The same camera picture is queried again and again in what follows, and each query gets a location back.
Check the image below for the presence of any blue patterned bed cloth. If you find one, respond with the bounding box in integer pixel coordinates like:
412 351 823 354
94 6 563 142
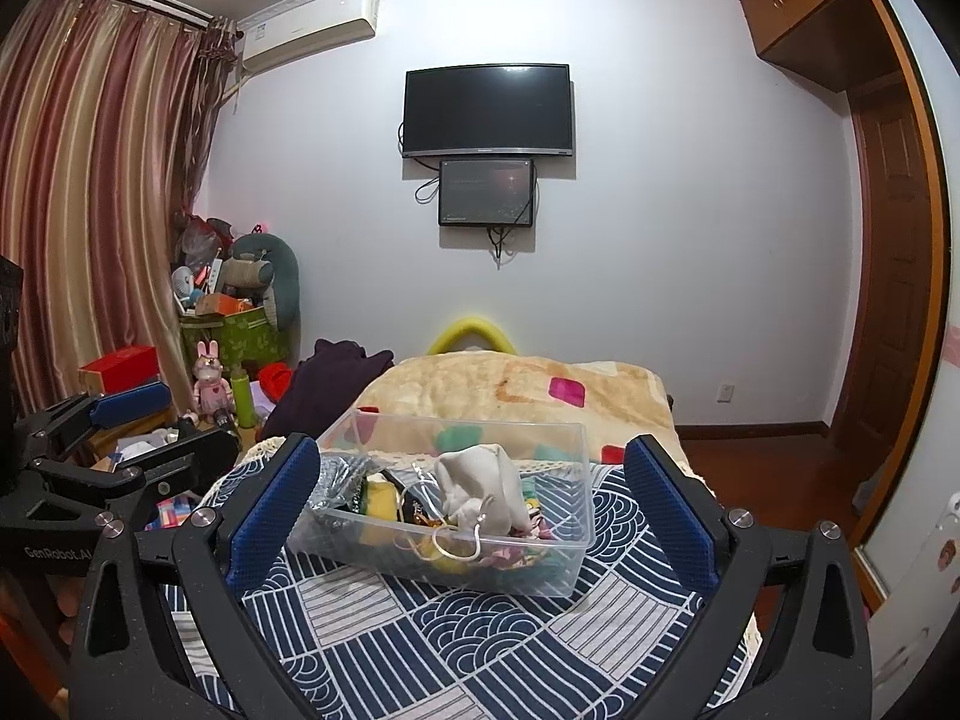
169 439 766 720

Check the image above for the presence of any pink rabbit doll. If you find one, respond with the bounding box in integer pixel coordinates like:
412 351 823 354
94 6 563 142
191 340 237 421

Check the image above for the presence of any grey plush toy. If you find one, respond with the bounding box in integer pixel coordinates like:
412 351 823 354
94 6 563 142
225 231 301 331

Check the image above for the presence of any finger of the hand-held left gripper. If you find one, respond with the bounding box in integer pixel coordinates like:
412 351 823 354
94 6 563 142
30 418 242 533
26 381 172 458

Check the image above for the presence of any red cloth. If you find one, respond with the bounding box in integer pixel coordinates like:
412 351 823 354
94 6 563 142
259 361 297 400

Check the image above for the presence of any small black wall monitor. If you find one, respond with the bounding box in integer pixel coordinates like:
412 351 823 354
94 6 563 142
438 156 536 227

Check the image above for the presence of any white drawstring pouch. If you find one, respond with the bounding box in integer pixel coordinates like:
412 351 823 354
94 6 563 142
435 444 533 541

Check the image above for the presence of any pile of scattered papers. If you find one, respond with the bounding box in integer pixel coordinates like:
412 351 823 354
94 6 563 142
90 420 203 533

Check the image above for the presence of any green bottle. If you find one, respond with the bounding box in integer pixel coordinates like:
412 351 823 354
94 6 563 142
229 366 260 425

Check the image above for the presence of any dark purple cloth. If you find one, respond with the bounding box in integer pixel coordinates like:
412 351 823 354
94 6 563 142
259 337 396 443

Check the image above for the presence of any pile of household clutter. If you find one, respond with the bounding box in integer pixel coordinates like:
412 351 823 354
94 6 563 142
174 211 260 316

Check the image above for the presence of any green storage box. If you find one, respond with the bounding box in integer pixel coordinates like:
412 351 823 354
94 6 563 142
180 306 292 372

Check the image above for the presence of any white air conditioner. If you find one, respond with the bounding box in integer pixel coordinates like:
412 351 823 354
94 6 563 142
238 0 380 76

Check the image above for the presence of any striped brown curtain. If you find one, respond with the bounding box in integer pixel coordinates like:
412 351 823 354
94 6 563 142
0 0 241 421

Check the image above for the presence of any large black wall television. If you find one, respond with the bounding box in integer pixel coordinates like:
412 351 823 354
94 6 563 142
401 62 577 160

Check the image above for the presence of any clear plastic wrapper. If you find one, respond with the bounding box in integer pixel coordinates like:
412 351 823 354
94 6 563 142
319 457 372 515

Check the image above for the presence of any red box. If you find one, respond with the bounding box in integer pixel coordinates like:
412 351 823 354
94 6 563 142
79 345 162 395

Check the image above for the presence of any yellow ring cushion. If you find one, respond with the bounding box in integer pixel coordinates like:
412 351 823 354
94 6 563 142
427 317 522 356

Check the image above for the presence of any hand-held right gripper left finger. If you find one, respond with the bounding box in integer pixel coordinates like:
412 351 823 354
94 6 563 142
69 431 323 720

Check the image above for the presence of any brown wooden door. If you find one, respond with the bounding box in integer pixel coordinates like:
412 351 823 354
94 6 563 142
821 82 938 466

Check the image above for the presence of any green packet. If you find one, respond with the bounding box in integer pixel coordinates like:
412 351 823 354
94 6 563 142
517 559 575 593

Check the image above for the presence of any beige patchwork blanket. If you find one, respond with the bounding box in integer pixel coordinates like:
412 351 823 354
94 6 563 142
352 352 676 466

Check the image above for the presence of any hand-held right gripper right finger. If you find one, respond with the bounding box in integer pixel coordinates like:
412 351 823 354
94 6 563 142
622 433 875 720

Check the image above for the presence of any yellow green sponge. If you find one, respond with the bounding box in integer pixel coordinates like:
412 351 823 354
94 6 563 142
360 480 406 541

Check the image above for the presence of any clear plastic storage box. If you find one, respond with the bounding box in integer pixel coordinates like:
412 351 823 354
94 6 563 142
289 405 597 599

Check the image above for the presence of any black looped television cable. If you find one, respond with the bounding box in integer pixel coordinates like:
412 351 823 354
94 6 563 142
396 124 443 205

